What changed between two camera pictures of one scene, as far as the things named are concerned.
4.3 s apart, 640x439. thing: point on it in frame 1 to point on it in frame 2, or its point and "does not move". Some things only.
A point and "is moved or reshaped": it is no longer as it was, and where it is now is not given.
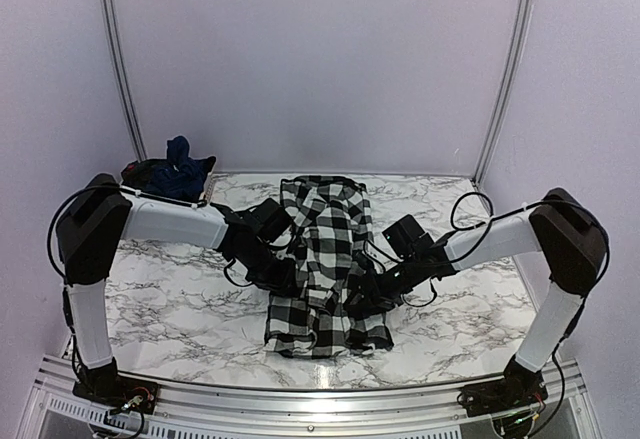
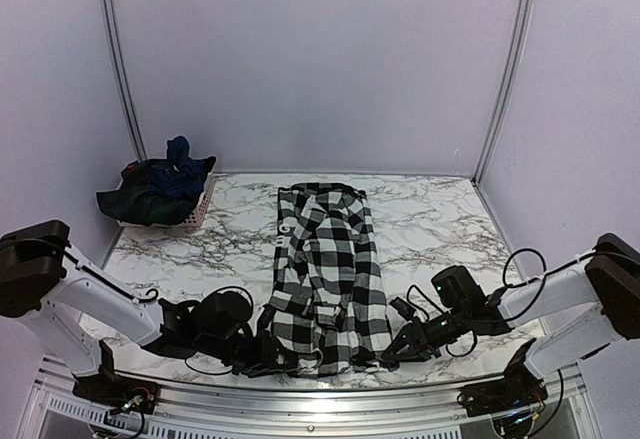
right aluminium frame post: (501, 108) does not move
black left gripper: (281, 281) to (265, 362)
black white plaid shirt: (333, 228) is moved or reshaped
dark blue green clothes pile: (178, 174) does not move
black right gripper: (369, 285) to (414, 354)
